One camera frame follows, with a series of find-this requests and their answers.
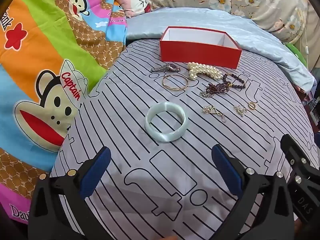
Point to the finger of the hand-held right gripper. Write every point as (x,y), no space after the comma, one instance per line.
(300,170)

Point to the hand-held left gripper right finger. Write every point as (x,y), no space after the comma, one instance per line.
(225,167)

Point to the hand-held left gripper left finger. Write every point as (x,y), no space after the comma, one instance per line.
(96,172)

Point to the pale green jade bangle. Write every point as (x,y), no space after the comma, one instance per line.
(150,127)

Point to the thin gold bangle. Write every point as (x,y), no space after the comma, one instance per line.
(163,82)

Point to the silver wrist watch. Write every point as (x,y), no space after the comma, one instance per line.
(172,67)

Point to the red cardboard box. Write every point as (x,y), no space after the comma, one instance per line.
(200,52)

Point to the grey striped bed sheet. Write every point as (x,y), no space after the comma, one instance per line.
(150,180)

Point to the dark red cloth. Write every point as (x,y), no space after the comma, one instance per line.
(306,98)

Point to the green plastic object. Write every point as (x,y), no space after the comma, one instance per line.
(297,55)

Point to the light blue quilt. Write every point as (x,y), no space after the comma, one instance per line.
(262,42)

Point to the colourful cartoon monkey blanket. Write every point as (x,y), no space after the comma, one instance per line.
(37,42)

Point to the pink cartoon pillow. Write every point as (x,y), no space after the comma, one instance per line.
(130,0)

